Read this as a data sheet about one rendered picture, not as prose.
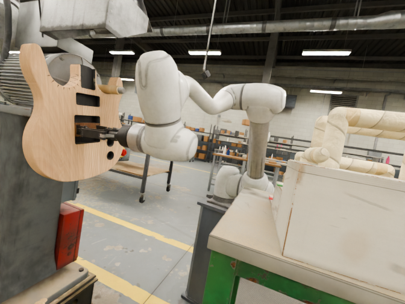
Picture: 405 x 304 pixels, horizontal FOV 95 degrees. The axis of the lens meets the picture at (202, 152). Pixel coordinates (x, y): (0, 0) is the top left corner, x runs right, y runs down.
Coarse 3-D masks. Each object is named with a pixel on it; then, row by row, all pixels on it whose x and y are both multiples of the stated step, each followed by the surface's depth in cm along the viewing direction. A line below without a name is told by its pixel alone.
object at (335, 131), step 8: (328, 120) 33; (336, 120) 32; (344, 120) 32; (328, 128) 33; (336, 128) 32; (344, 128) 32; (328, 136) 33; (336, 136) 32; (344, 136) 32; (328, 144) 33; (336, 144) 32; (336, 152) 32; (328, 160) 32; (336, 160) 32; (336, 168) 32
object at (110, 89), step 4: (100, 84) 73; (100, 88) 73; (104, 88) 72; (108, 88) 71; (112, 88) 71; (116, 88) 70; (104, 92) 73; (108, 92) 72; (112, 92) 71; (116, 92) 70
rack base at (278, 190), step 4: (276, 184) 60; (276, 188) 58; (280, 188) 50; (276, 192) 56; (280, 192) 48; (276, 196) 55; (280, 196) 47; (272, 200) 62; (276, 200) 53; (272, 204) 60; (276, 204) 52; (272, 208) 58; (276, 208) 51; (272, 212) 56; (276, 212) 49; (276, 216) 48
